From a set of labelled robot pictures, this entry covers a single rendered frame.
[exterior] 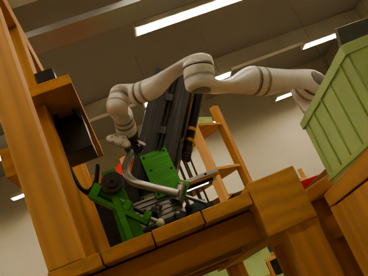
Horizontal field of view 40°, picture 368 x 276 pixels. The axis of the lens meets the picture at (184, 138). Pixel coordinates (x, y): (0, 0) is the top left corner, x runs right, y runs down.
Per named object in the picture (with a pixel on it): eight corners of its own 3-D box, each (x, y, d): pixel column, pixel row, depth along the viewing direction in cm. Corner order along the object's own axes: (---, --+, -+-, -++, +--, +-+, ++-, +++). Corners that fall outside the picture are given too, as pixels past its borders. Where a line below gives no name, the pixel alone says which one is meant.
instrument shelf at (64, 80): (104, 155, 260) (101, 149, 261) (72, 82, 174) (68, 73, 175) (57, 173, 256) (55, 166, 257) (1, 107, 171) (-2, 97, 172)
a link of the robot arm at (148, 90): (130, 74, 156) (132, 100, 154) (201, 46, 142) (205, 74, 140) (148, 81, 164) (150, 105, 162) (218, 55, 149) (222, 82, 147)
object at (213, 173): (216, 182, 227) (213, 176, 228) (219, 173, 212) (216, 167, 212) (134, 214, 221) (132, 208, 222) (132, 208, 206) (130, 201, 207)
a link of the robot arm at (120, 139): (105, 142, 175) (102, 133, 170) (119, 118, 181) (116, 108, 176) (128, 150, 173) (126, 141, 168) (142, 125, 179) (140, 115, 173)
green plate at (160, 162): (185, 197, 202) (167, 156, 213) (184, 188, 195) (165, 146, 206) (158, 208, 201) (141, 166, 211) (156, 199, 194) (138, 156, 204)
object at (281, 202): (241, 262, 274) (230, 236, 278) (318, 216, 131) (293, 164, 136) (217, 271, 272) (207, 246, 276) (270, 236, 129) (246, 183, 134)
